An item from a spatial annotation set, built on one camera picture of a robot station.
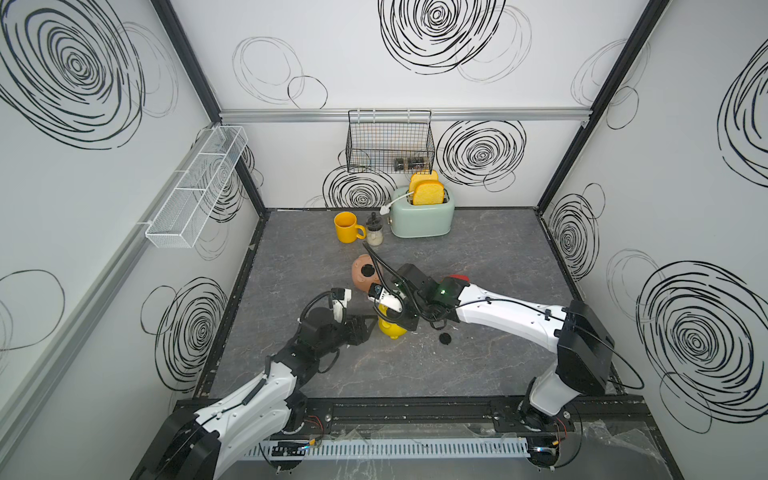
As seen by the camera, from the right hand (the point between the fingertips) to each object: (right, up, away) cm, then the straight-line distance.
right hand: (393, 309), depth 81 cm
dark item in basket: (+3, +42, +7) cm, 43 cm away
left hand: (-6, -3, 0) cm, 7 cm away
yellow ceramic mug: (-16, +22, +24) cm, 36 cm away
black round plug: (+15, -10, +6) cm, 19 cm away
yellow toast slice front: (+12, +35, +17) cm, 41 cm away
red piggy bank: (+24, +6, +21) cm, 32 cm away
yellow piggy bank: (0, -6, -1) cm, 6 cm away
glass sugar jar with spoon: (-6, +22, +21) cm, 31 cm away
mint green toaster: (+6, +26, +22) cm, 34 cm away
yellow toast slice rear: (+10, +39, +8) cm, 41 cm away
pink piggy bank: (-9, +9, +10) cm, 16 cm away
